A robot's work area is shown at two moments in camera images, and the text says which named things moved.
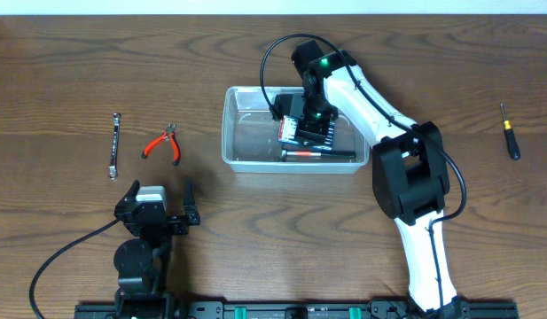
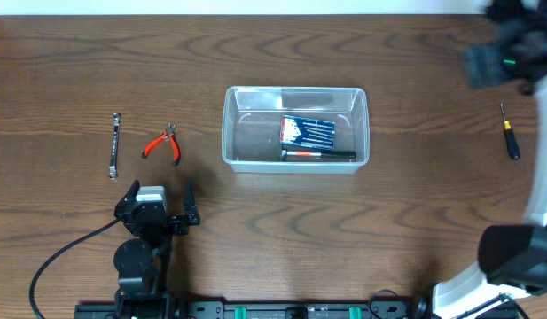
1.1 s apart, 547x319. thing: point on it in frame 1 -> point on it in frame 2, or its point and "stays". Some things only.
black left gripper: (175, 222) stays
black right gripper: (311, 134) -> (490, 54)
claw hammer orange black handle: (326, 153) stays
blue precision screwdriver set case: (317, 135) stays
